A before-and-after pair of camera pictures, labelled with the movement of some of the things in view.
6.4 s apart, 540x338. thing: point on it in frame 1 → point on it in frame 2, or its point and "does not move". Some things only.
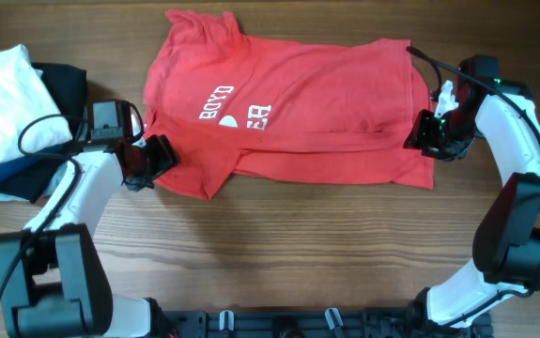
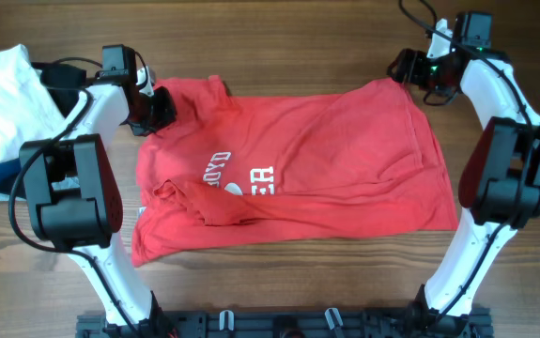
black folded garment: (68, 86) does not move
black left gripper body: (155, 155) → (163, 110)
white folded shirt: (10, 107) does not move
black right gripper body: (425, 136) → (402, 66)
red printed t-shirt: (237, 109) → (233, 168)
